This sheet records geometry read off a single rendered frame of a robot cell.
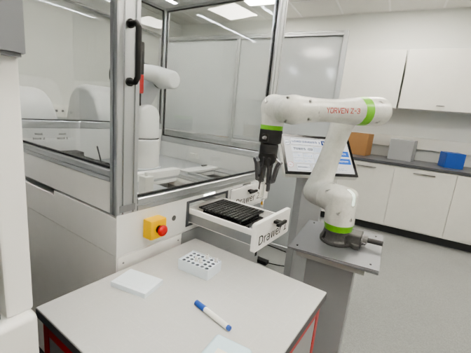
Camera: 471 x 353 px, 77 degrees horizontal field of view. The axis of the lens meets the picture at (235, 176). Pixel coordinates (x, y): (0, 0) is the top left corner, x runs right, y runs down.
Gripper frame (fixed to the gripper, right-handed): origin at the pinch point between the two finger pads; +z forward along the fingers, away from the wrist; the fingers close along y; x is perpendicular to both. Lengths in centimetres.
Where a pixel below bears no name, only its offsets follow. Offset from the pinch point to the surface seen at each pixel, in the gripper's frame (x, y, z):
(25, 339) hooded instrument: -91, 2, 13
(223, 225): -20.9, -4.7, 11.9
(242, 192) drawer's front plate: 17.4, -21.2, 9.0
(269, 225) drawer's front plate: -12.5, 10.8, 9.1
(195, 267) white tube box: -40.6, -0.7, 20.2
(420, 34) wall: 358, 10, -151
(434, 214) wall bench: 293, 71, 62
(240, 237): -20.9, 3.8, 13.7
